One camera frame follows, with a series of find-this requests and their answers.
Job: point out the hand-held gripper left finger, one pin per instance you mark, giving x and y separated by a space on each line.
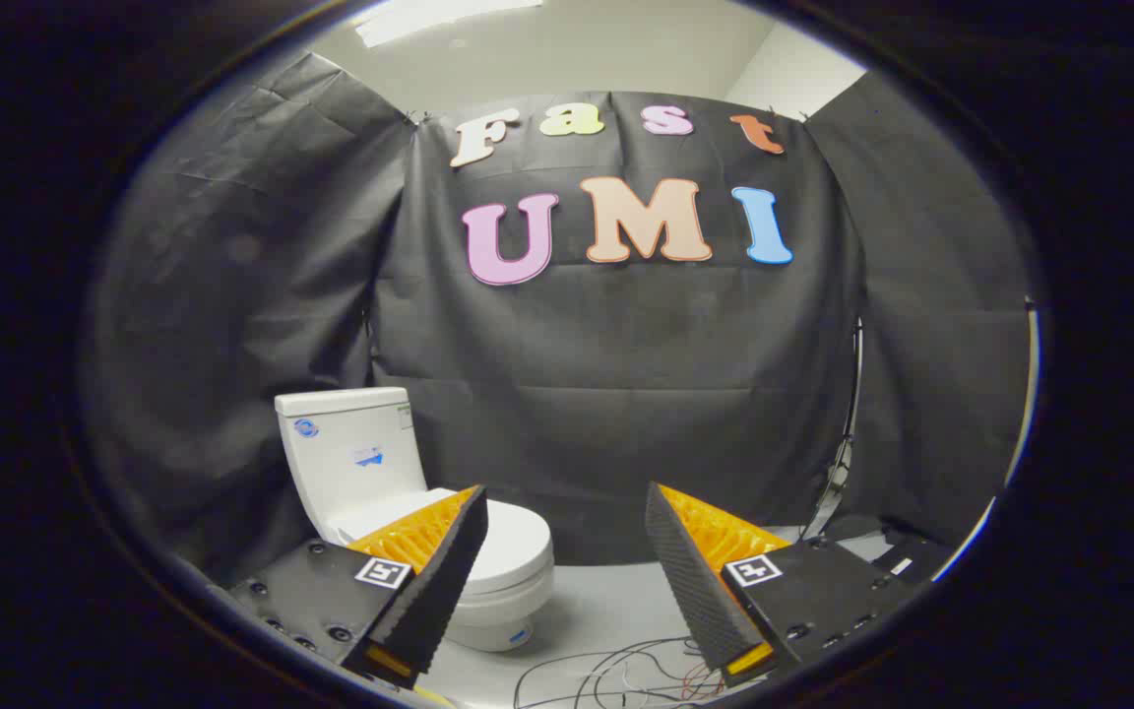
444 581

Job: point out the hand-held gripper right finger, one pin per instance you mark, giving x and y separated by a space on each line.
690 581

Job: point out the white toilet lid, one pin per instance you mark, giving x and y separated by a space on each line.
518 547

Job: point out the white toilet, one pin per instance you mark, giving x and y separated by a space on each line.
350 453

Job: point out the black backdrop cloth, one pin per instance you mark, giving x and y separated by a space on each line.
626 394

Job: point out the black box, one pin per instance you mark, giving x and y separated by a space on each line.
916 559

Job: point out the thin metal stand pole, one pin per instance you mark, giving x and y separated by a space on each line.
856 394

